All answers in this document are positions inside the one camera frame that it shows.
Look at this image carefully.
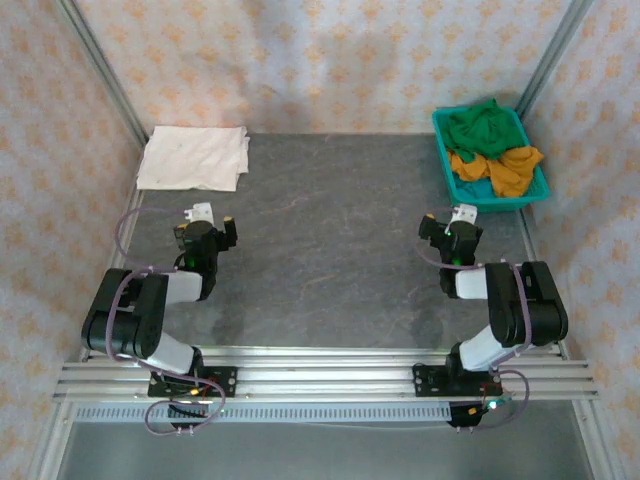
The teal plastic basket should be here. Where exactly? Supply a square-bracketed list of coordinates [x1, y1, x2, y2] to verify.
[431, 105, 552, 215]

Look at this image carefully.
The aluminium mounting beam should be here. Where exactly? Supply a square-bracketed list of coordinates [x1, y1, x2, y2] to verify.
[52, 359, 600, 404]

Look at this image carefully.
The green t-shirt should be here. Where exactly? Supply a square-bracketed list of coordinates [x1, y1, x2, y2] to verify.
[446, 98, 524, 164]

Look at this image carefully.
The teal t-shirt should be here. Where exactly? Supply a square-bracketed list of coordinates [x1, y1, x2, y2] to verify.
[453, 178, 499, 201]

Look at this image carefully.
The aluminium table edge rail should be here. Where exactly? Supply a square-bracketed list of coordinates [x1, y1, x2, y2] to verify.
[82, 345, 569, 362]

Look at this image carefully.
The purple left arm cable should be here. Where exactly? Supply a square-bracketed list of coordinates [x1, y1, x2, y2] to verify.
[106, 205, 227, 437]

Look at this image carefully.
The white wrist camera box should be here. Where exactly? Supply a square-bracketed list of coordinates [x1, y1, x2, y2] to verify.
[182, 200, 216, 225]
[448, 202, 479, 226]

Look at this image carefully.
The aluminium frame leg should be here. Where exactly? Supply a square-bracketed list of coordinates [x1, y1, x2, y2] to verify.
[24, 399, 76, 480]
[573, 399, 626, 480]

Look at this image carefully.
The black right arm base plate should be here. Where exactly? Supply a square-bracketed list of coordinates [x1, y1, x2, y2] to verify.
[412, 363, 504, 400]

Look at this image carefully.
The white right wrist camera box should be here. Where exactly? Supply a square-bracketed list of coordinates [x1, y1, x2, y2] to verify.
[448, 202, 479, 226]

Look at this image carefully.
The aluminium frame post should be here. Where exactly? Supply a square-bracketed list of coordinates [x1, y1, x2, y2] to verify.
[514, 0, 594, 119]
[54, 0, 151, 146]

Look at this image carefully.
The white folded t-shirt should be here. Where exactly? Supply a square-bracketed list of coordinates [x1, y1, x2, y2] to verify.
[135, 124, 250, 193]

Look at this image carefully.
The black cable clamp bracket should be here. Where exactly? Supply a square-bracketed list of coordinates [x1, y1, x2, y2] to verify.
[446, 399, 501, 432]
[167, 402, 211, 434]

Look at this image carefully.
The grey slotted cable duct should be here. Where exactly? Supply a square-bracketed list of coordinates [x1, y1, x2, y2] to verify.
[74, 403, 454, 425]

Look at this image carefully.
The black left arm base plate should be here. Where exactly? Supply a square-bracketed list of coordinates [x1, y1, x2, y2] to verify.
[147, 366, 239, 400]

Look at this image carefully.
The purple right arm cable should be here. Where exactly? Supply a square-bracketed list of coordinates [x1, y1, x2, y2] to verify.
[415, 234, 531, 432]

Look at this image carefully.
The orange t-shirt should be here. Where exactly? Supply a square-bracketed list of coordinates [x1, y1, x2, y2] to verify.
[447, 144, 545, 199]

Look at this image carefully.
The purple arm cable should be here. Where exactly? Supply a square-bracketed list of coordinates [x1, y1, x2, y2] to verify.
[415, 234, 531, 432]
[106, 205, 227, 437]

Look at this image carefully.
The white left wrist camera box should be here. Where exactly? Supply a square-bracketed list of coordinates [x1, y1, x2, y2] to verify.
[182, 200, 216, 225]

